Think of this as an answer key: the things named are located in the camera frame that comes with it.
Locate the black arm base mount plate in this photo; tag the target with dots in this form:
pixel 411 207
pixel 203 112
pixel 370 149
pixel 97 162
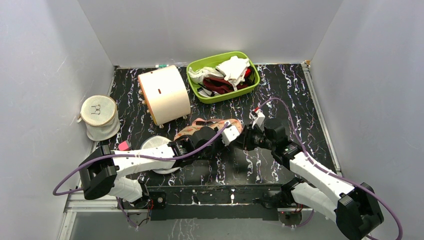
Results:
pixel 252 201

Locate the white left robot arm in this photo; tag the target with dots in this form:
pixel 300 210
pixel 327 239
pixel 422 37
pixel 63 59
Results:
pixel 104 171

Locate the dark red garment in basket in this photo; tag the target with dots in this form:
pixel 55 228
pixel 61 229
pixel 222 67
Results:
pixel 212 87

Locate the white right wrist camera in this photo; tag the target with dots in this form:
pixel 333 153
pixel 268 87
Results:
pixel 257 118

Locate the white cloth in basket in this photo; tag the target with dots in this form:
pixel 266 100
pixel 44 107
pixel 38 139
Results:
pixel 233 70

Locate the cream toy washing machine drum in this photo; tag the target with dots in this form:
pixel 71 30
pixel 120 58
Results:
pixel 165 94

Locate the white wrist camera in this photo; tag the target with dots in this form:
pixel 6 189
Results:
pixel 257 118
pixel 229 133

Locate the green plastic basket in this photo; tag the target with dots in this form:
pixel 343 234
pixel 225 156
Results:
pixel 206 68

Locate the pink and grey small block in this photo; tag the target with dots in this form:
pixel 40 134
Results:
pixel 124 146

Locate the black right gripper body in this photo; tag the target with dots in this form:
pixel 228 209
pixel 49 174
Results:
pixel 248 139

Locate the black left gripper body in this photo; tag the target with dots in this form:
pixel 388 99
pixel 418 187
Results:
pixel 217 146

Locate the white cylindrical mesh laundry bag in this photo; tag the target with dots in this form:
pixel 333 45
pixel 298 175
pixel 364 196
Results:
pixel 100 115

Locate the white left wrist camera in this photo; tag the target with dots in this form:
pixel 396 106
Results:
pixel 229 133

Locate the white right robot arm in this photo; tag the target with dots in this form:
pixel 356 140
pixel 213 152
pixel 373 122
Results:
pixel 352 208

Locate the floral mesh laundry bag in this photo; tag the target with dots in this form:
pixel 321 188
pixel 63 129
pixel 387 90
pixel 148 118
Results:
pixel 212 123

